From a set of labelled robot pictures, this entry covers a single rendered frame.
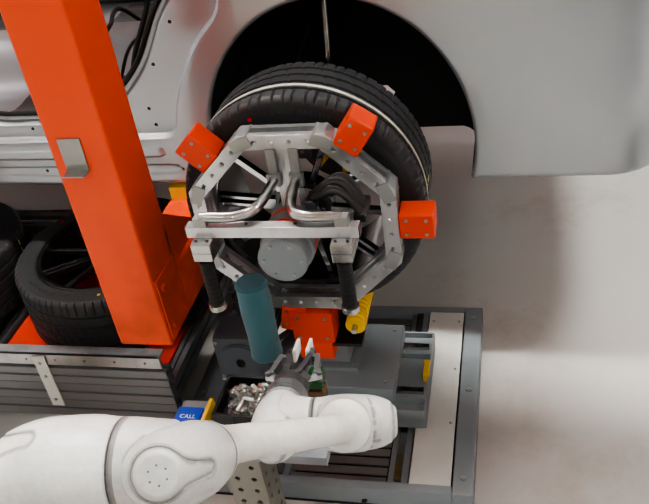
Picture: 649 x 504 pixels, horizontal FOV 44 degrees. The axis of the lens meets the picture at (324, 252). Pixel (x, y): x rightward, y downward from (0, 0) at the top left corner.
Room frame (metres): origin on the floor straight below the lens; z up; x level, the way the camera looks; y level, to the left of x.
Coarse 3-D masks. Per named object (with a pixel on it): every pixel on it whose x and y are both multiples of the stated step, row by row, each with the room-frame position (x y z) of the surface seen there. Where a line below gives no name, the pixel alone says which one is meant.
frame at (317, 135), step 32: (256, 128) 1.83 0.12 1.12; (288, 128) 1.80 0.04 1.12; (320, 128) 1.77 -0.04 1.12; (224, 160) 1.81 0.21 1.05; (352, 160) 1.72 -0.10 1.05; (192, 192) 1.84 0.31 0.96; (384, 192) 1.70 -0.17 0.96; (384, 224) 1.70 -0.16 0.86; (224, 256) 1.84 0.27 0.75; (384, 256) 1.72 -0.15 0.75; (288, 288) 1.83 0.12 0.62; (320, 288) 1.80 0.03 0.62
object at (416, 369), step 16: (416, 336) 2.06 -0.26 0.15; (432, 336) 2.03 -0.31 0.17; (416, 352) 1.97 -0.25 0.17; (432, 352) 1.97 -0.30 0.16; (400, 368) 1.93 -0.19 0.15; (416, 368) 1.92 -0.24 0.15; (432, 368) 1.94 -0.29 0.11; (400, 384) 1.86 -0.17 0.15; (416, 384) 1.84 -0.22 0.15; (400, 400) 1.78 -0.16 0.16; (416, 400) 1.76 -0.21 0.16; (400, 416) 1.73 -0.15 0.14; (416, 416) 1.71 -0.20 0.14
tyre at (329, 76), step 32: (288, 64) 2.06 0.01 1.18; (320, 64) 2.03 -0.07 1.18; (256, 96) 1.90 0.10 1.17; (288, 96) 1.85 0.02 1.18; (320, 96) 1.84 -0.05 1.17; (384, 96) 1.95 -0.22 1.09; (224, 128) 1.89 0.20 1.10; (384, 128) 1.80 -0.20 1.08; (416, 128) 1.94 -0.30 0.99; (384, 160) 1.78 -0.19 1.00; (416, 160) 1.82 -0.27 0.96; (416, 192) 1.76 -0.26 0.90
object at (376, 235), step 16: (240, 160) 1.91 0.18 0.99; (320, 160) 1.85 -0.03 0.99; (224, 176) 1.98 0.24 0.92; (240, 176) 2.12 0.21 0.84; (256, 176) 1.90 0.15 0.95; (304, 176) 1.89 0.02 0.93; (320, 176) 1.90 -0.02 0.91; (224, 192) 1.94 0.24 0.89; (240, 192) 1.93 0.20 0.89; (224, 208) 1.95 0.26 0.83; (240, 208) 2.03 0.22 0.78; (272, 208) 1.89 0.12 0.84; (320, 208) 1.90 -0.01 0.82; (336, 208) 1.84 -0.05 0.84; (368, 224) 2.03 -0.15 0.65; (240, 240) 1.92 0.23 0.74; (256, 240) 1.98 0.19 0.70; (320, 240) 1.86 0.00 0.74; (368, 240) 1.84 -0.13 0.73; (256, 256) 1.91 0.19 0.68; (320, 256) 1.96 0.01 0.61; (368, 256) 1.83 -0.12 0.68; (320, 272) 1.88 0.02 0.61; (336, 272) 1.86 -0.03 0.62
